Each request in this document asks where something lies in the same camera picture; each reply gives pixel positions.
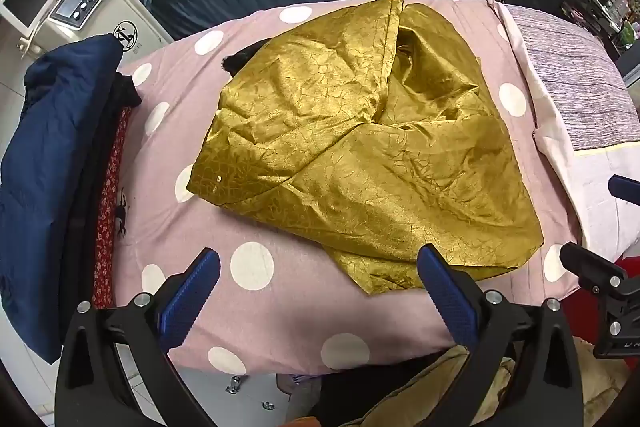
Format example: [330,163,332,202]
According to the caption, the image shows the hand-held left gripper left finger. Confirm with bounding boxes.
[54,248,222,427]

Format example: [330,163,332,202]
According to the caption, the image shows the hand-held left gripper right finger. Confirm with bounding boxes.
[417,244,585,427]

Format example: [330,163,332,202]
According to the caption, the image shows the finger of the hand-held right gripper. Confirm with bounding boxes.
[608,175,640,204]
[559,243,628,297]

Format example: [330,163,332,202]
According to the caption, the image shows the gold patterned jacket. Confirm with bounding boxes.
[186,0,545,297]

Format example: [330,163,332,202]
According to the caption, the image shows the pale pink sheet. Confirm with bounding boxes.
[492,0,640,258]

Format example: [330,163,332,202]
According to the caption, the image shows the red cloth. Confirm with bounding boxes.
[612,254,640,280]

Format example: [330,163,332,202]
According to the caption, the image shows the person's khaki pants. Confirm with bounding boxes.
[360,337,631,427]

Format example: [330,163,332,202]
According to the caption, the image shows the pink polka dot sheet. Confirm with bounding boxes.
[107,0,586,377]

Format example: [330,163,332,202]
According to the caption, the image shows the purple striped blanket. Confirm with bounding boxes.
[505,4,640,152]

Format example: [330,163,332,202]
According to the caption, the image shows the navy blue garment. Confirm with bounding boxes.
[0,34,126,364]

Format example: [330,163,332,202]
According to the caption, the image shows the black garment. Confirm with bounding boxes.
[60,74,143,338]

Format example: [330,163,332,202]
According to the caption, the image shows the white beauty machine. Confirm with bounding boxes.
[20,0,173,58]

